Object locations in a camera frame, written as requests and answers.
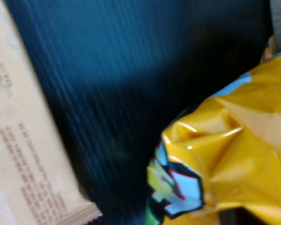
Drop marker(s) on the yellow fries snack bag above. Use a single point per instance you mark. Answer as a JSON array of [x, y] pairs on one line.
[[236, 152]]

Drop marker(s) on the brown cardboard piece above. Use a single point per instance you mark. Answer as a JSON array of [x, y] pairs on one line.
[[25, 140]]

